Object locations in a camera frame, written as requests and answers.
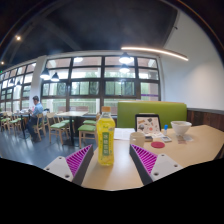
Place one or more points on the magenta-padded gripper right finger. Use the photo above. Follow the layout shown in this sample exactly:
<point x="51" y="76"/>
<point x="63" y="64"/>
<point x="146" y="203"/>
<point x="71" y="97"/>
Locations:
<point x="145" y="159"/>

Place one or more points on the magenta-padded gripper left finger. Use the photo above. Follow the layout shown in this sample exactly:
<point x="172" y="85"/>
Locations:
<point x="78" y="160"/>

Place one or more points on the yellow drink bottle orange cap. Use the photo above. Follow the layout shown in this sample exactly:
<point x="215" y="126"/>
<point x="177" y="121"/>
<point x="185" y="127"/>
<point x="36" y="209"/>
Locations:
<point x="106" y="140"/>

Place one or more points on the flat round red coaster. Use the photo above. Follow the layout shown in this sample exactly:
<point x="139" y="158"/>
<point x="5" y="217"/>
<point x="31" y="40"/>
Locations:
<point x="158" y="145"/>

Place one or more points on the small white flat device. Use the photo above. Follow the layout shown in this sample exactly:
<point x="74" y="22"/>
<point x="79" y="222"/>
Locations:
<point x="166" y="139"/>

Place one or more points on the printed white paper sheet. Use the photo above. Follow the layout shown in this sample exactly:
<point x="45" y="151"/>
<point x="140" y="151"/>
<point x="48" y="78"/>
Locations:
<point x="123" y="134"/>

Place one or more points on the black tablet with stickers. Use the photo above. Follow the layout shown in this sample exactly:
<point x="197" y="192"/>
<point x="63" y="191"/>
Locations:
<point x="148" y="124"/>

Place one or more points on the small blue-capped white bottle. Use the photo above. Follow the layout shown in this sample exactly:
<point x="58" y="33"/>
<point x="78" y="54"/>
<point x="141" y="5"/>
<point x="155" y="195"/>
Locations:
<point x="165" y="130"/>

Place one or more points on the wooden chairs with green seats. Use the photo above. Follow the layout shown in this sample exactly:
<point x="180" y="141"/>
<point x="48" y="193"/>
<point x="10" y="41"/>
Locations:
<point x="58" y="126"/>

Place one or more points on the small white paper packet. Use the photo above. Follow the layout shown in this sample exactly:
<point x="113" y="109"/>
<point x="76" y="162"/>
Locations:
<point x="185" y="138"/>

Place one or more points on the light wooden dining table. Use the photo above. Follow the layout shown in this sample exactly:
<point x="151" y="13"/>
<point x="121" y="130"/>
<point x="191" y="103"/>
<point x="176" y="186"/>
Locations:
<point x="71" y="113"/>

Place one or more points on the green upholstered bench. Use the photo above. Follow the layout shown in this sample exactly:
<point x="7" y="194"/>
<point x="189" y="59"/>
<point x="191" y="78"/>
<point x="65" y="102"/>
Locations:
<point x="150" y="111"/>

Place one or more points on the white ceramic bowl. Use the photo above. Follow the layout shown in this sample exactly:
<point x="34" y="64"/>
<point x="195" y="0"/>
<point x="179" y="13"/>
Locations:
<point x="181" y="127"/>

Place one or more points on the person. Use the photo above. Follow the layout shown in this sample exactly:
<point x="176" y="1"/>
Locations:
<point x="36" y="113"/>

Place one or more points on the black pendant lamps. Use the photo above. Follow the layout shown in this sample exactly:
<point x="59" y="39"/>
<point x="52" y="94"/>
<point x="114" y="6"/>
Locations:
<point x="125" y="59"/>

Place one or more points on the curved linear ceiling light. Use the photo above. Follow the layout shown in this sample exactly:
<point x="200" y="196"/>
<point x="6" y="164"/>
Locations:
<point x="156" y="50"/>

